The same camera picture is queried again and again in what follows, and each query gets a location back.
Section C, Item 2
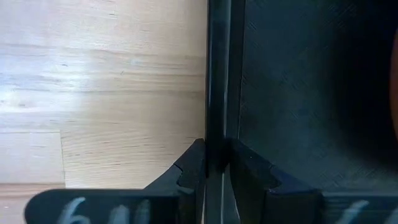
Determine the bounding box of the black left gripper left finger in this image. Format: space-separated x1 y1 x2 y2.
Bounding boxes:
143 139 208 224

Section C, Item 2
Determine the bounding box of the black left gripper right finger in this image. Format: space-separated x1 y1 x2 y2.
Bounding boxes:
229 138 326 224

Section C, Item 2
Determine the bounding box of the black plastic tray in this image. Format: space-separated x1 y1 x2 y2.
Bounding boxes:
205 0 398 224

